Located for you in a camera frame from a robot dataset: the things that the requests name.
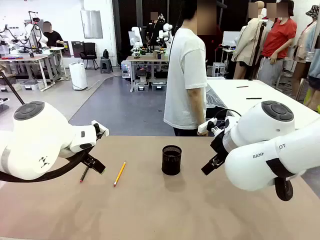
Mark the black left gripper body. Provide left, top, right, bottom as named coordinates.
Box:
left=81, top=152, right=93, bottom=165

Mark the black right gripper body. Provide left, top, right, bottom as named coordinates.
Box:
left=209, top=129, right=230, bottom=161

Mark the black pen with red ends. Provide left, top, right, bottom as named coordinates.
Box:
left=79, top=166, right=90, bottom=184

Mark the yellow pencil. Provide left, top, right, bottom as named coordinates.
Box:
left=113, top=160, right=127, bottom=188

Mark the person's right forearm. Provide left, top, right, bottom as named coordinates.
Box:
left=187, top=87, right=209, bottom=131

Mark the black mesh pen holder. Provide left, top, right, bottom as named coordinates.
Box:
left=161, top=145, right=183, bottom=176

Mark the clear plastic sheet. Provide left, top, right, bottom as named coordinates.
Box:
left=206, top=86, right=227, bottom=109

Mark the white table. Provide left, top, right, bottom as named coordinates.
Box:
left=206, top=78, right=320, bottom=131

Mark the white box cabinet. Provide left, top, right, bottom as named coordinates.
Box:
left=212, top=62, right=227, bottom=77

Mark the person in white t-shirt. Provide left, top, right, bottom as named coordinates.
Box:
left=163, top=0, right=221, bottom=137

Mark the white air purifier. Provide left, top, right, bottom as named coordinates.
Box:
left=68, top=62, right=89, bottom=91

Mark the clear storage bin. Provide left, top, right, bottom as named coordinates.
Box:
left=19, top=79, right=45, bottom=92
left=151, top=81, right=167, bottom=92
left=134, top=81, right=150, bottom=92

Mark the grey stool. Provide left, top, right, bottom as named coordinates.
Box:
left=100, top=57, right=114, bottom=75

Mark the mannequin in dark red sweater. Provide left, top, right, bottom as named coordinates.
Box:
left=204, top=24, right=223, bottom=64

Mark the computer tower with lights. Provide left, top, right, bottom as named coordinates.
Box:
left=121, top=61, right=132, bottom=80

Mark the neon yellow object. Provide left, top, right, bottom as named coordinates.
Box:
left=303, top=89, right=320, bottom=113

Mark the black tripod pole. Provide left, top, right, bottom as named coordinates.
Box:
left=248, top=21, right=267, bottom=81

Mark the mannequin in beige jacket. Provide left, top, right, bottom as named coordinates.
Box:
left=231, top=1, right=267, bottom=81

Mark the black office chair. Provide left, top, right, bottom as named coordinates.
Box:
left=79, top=42, right=100, bottom=71

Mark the white board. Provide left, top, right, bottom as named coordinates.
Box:
left=222, top=31, right=241, bottom=48

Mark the wooden top workbench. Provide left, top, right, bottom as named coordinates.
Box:
left=125, top=55, right=171, bottom=93

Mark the long wooden top table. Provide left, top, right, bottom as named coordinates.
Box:
left=0, top=53, right=51, bottom=91

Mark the person in red t-shirt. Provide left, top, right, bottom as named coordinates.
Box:
left=257, top=0, right=298, bottom=88

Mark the seated person in black shirt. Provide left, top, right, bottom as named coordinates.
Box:
left=42, top=21, right=65, bottom=49

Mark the person in black clothes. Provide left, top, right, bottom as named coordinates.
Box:
left=145, top=11, right=164, bottom=52

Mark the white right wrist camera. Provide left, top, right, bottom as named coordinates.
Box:
left=197, top=117, right=218, bottom=135

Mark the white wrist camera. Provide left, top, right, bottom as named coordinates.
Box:
left=197, top=117, right=218, bottom=135
left=91, top=120, right=110, bottom=138

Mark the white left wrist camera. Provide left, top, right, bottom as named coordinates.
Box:
left=91, top=120, right=110, bottom=138

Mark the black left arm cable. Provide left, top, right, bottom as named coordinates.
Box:
left=0, top=149, right=88, bottom=183

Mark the grey wall panel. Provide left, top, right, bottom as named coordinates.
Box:
left=80, top=9, right=104, bottom=40

